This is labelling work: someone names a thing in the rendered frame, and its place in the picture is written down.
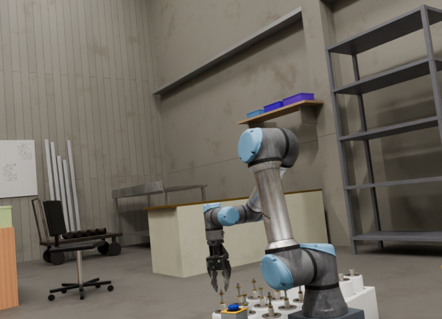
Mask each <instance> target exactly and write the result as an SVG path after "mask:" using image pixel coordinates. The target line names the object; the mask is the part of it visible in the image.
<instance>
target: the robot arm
mask: <svg viewBox="0 0 442 319"><path fill-rule="evenodd" d="M238 155H239V158H240V159H241V161H242V162H244V163H247V165H248V168H249V170H250V171H251V172H252V173H253V174H254V175H255V181H256V186H255V188H254V190H253V192H252V194H251V196H250V197H249V199H248V201H247V203H246V204H245V205H238V206H232V207H221V206H220V203H211V204H205V205H204V206H203V214H204V220H205V234H206V240H207V245H209V253H210V256H208V257H207V258H206V262H207V263H208V265H207V271H208V273H209V276H210V284H211V285H212V286H213V288H214V290H215V292H218V286H217V279H216V277H217V275H218V272H217V271H216V270H223V271H222V275H223V277H224V283H225V286H224V288H225V291H227V290H228V287H229V284H230V276H231V271H232V268H231V265H230V261H229V260H227V259H229V254H228V252H227V250H226V249H225V248H224V246H223V244H222V243H224V240H223V239H224V233H225V232H223V226H233V225H236V224H244V223H249V222H258V221H261V220H263V221H264V227H265V231H266V237H267V241H268V245H267V246H266V248H265V250H264V251H265V256H264V257H263V258H262V260H261V264H260V269H261V272H262V276H263V278H264V280H265V282H266V283H267V284H268V285H269V286H270V287H271V288H272V289H275V290H277V291H282V290H289V289H292V288H294V287H299V286H302V285H304V286H305V294H304V298H303V305H302V313H303V315H304V316H306V317H309V318H335V317H339V316H343V315H345V314H346V313H348V306H347V303H346V302H345V300H344V297H343V294H342V292H341V290H340V287H339V277H338V272H337V262H336V255H335V249H334V247H333V245H331V244H327V243H301V244H299V242H297V241H295V240H294V238H293V233H292V229H291V224H290V220H289V215H288V211H287V205H286V202H285V196H284V192H283V187H282V178H283V176H284V175H285V173H286V172H287V169H288V168H291V167H292V166H293V165H294V164H295V161H296V160H297V157H298V155H299V142H298V139H297V137H296V135H295V134H294V133H293V132H292V131H290V130H288V129H286V128H252V129H248V130H245V131H244V132H243V133H242V135H241V137H240V140H239V143H238ZM220 243H221V244H220Z"/></svg>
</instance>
